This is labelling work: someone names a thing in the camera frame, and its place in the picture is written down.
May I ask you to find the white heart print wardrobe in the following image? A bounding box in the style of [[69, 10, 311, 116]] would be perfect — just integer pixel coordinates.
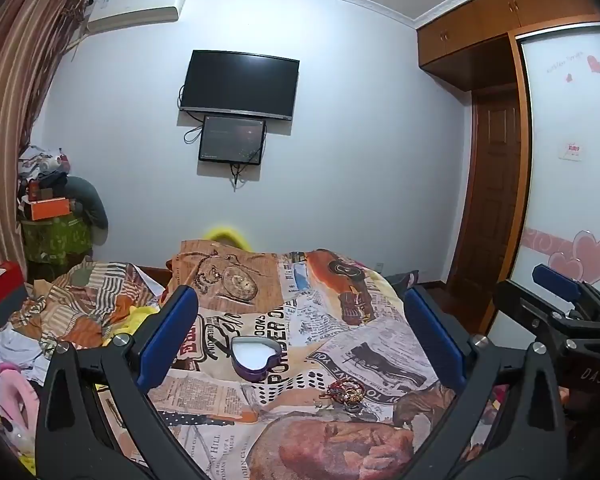
[[480, 20, 600, 341]]

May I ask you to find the purple heart-shaped tin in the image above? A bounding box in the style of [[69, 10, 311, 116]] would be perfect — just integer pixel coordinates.
[[229, 336, 282, 382]]

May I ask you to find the yellow cloth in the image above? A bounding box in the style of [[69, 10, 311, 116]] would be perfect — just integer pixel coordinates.
[[102, 305, 162, 347]]

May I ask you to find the yellow plush object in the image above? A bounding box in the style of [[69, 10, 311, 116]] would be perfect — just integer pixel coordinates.
[[204, 225, 253, 250]]

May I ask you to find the red white box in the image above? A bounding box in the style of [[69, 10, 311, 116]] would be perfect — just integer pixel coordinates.
[[0, 261, 27, 311]]

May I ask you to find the white air conditioner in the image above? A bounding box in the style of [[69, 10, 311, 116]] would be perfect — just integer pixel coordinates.
[[86, 0, 188, 36]]

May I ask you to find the green patterned cloth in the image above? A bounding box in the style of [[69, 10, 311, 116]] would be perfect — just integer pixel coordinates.
[[20, 217, 93, 263]]

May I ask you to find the white red sticker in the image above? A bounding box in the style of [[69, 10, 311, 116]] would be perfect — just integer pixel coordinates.
[[559, 136, 586, 162]]

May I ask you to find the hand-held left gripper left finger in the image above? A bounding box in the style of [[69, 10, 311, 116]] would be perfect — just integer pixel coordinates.
[[35, 285, 211, 480]]

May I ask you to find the wooden overhead cabinet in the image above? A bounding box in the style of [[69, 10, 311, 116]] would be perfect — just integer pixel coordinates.
[[416, 0, 600, 92]]

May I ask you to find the black wall television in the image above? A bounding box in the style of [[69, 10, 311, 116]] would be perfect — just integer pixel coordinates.
[[179, 50, 301, 122]]

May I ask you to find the brown wooden door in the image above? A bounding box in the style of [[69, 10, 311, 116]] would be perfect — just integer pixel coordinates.
[[447, 87, 523, 311]]

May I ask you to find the black television cable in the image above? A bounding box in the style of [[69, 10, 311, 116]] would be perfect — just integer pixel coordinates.
[[182, 110, 204, 145]]

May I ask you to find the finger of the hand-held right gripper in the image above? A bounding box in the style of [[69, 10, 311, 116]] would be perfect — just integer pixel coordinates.
[[494, 280, 600, 391], [532, 263, 600, 331]]

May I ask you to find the newspaper print blanket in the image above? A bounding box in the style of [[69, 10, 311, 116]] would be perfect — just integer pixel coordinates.
[[7, 240, 498, 480]]

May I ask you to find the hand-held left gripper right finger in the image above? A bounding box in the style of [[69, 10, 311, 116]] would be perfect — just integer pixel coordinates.
[[395, 286, 566, 480]]

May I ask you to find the pink cloth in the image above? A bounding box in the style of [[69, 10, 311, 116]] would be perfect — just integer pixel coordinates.
[[0, 360, 46, 441]]

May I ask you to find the orange box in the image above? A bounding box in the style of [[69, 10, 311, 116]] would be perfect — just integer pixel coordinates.
[[22, 199, 77, 221]]

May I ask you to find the floral printed bag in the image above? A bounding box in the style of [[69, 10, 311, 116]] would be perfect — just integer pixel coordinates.
[[17, 144, 73, 182]]

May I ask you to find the small black monitor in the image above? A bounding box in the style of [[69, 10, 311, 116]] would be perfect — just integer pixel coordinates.
[[198, 115, 267, 166]]

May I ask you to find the striped brown curtain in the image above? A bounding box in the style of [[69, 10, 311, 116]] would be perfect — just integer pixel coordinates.
[[0, 0, 93, 281]]

